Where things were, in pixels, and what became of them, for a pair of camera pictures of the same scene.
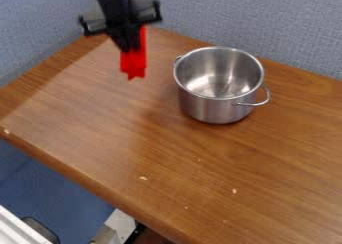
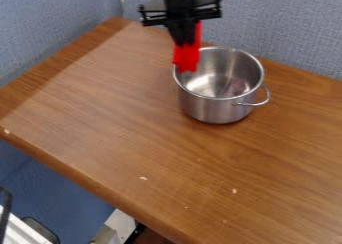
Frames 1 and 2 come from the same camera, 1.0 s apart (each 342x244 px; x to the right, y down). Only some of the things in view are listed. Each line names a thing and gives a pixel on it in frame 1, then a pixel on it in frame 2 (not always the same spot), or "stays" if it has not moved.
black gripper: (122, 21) → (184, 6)
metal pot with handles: (221, 81) stays
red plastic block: (134, 60) → (186, 54)
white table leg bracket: (117, 230) stays
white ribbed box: (15, 231) stays
